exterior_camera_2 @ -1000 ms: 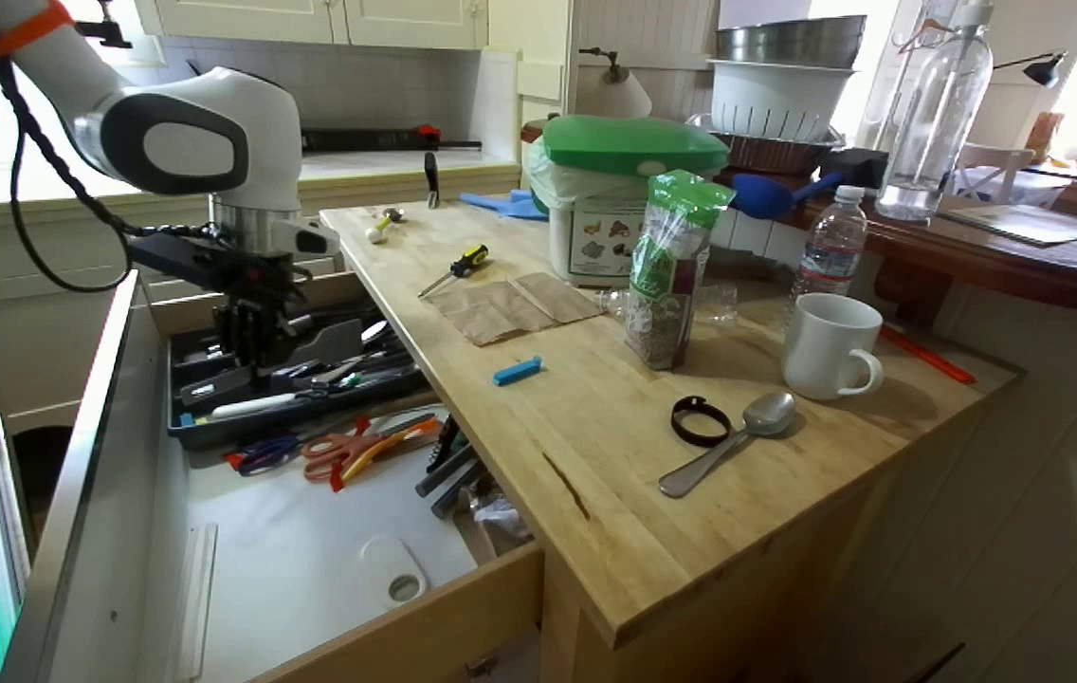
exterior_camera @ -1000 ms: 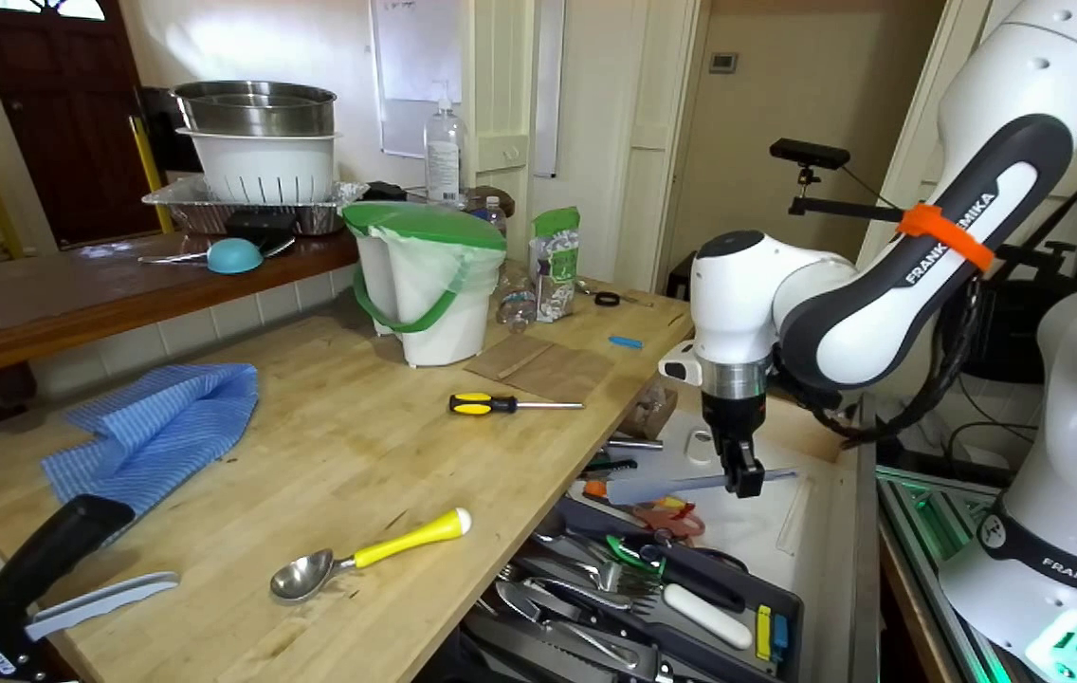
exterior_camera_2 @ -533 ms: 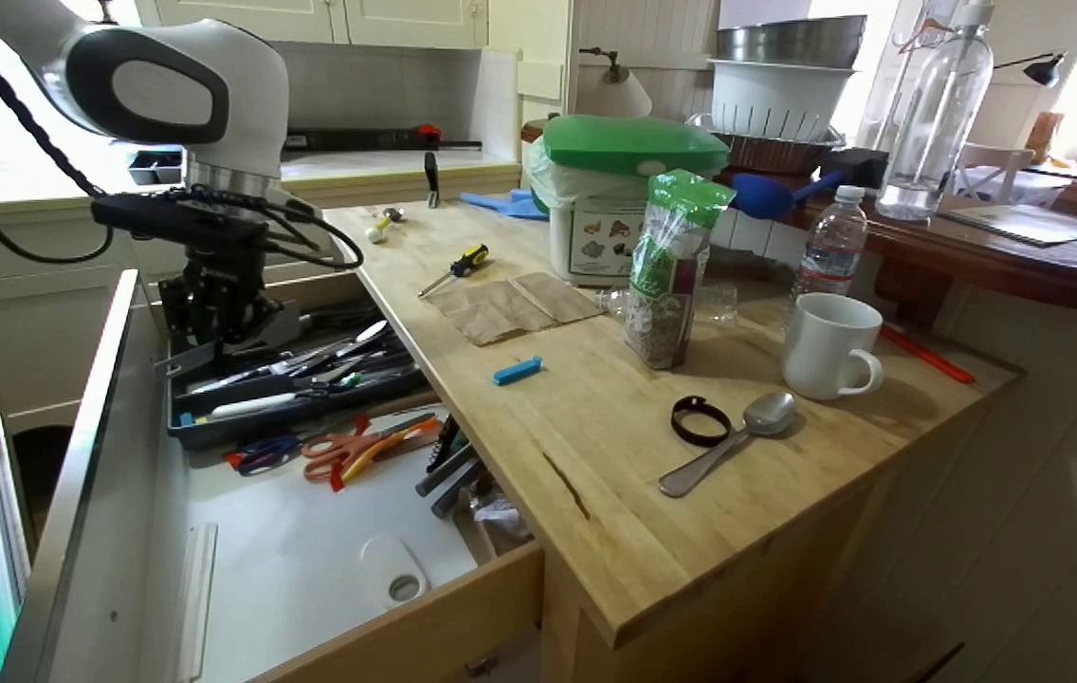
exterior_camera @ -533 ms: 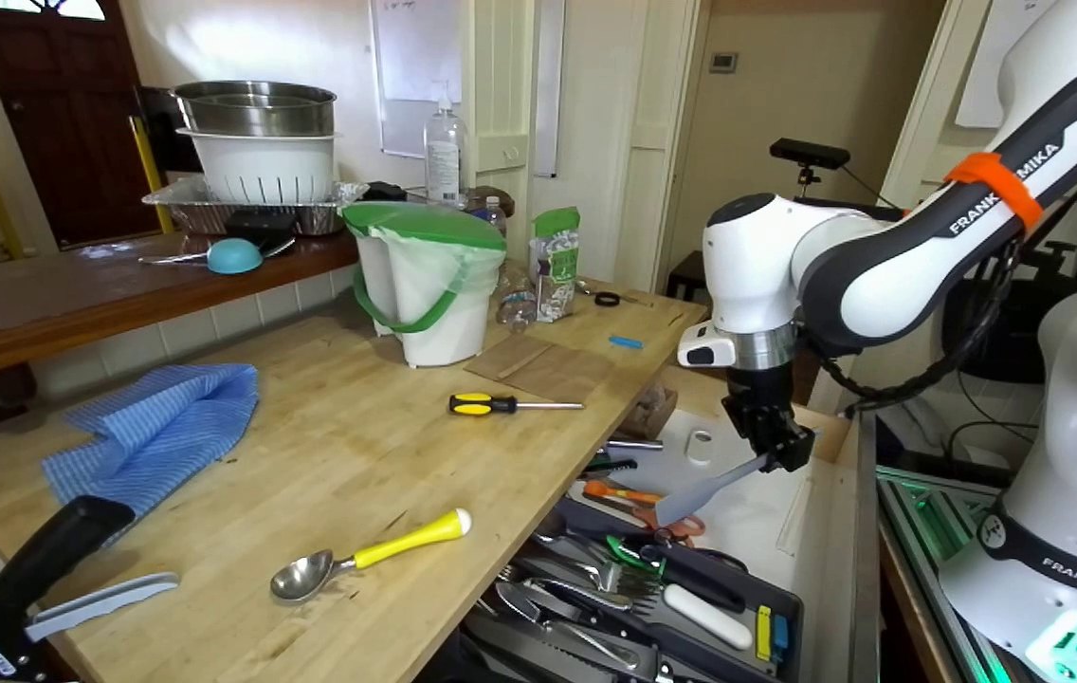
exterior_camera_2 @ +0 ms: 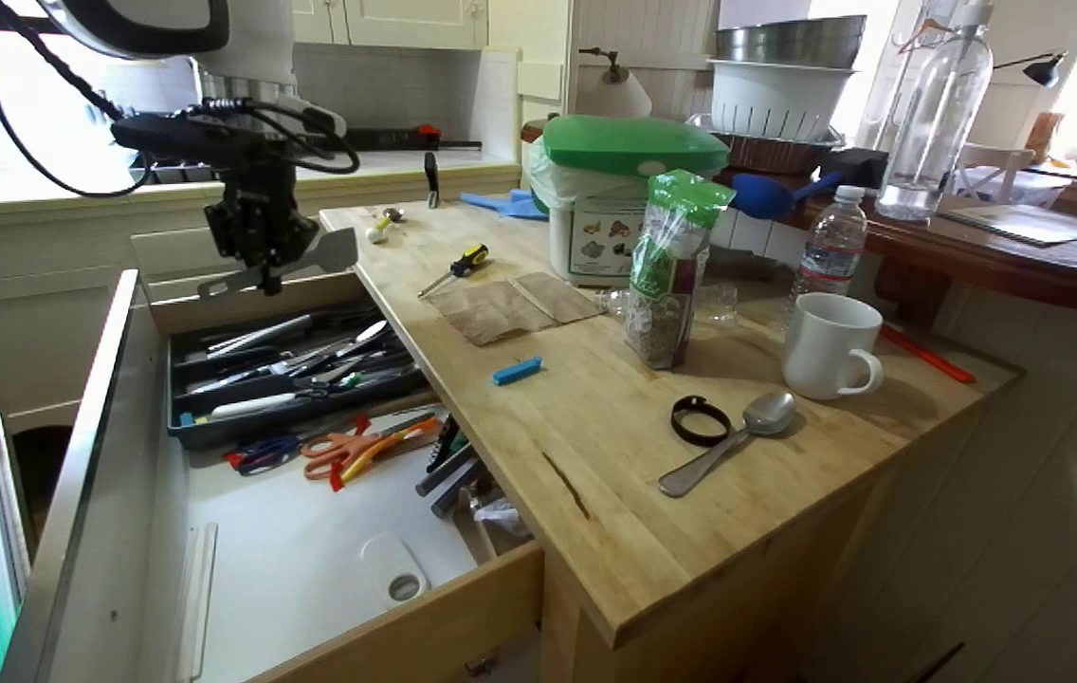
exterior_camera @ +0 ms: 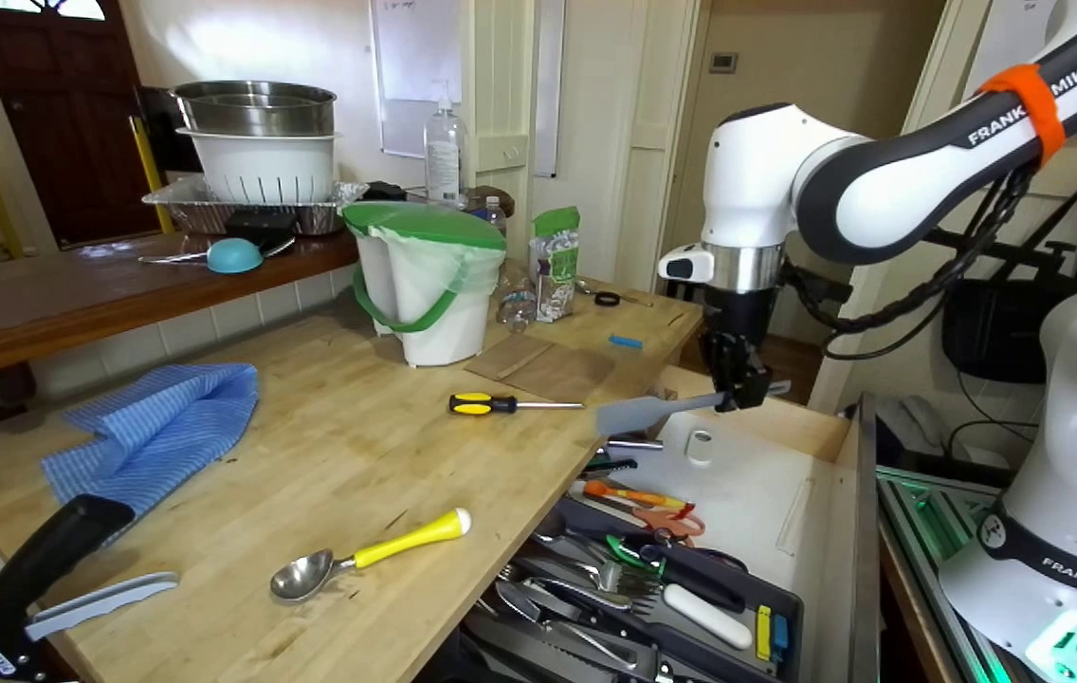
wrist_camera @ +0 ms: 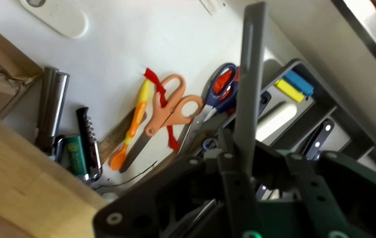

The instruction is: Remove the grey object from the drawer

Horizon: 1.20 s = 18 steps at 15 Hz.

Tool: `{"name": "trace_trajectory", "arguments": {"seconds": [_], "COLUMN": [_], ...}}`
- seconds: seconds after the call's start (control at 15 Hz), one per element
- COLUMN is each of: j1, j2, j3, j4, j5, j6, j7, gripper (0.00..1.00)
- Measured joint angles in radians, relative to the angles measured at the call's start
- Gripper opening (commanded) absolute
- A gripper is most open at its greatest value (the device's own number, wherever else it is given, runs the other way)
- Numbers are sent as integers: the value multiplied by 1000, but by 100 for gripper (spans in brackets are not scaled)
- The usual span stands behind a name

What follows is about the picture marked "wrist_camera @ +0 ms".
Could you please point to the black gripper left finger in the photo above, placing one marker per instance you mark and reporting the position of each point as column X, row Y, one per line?
column 185, row 200

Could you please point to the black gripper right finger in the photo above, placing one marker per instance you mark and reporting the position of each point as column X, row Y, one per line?
column 336, row 192

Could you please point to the grey spatula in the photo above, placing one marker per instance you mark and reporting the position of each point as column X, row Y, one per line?
column 251, row 83

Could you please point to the white strip in drawer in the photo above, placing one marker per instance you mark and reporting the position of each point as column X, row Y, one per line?
column 212, row 7

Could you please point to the grey cutlery tray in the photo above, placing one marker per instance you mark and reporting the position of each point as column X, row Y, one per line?
column 349, row 136

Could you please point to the black corkscrew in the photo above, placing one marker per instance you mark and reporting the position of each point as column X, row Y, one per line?
column 89, row 143

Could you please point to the red ribbon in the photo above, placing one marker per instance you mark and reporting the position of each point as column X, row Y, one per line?
column 161, row 90

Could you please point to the green lighter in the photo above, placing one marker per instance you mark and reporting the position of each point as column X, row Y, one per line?
column 76, row 156

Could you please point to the yellow clip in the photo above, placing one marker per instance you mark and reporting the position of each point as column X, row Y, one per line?
column 289, row 90

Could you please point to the blue clip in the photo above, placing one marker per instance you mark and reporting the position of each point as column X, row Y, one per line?
column 300, row 83

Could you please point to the steel cylinder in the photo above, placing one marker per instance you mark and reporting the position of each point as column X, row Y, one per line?
column 52, row 99

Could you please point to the cardboard box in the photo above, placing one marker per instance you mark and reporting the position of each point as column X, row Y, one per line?
column 3, row 74

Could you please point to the white oval bottle opener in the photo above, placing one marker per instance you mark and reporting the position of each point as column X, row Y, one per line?
column 60, row 15

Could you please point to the black handled knife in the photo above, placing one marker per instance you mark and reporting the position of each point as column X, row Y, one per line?
column 317, row 139

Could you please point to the orange handled scissors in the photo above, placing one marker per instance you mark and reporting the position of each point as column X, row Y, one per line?
column 163, row 116

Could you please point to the wooden handled tool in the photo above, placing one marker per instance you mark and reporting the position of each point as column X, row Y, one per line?
column 116, row 136

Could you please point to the white handled knife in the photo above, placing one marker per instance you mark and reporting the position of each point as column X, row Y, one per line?
column 275, row 119

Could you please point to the blue handled scissors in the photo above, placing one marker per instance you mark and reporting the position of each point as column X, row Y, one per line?
column 220, row 95

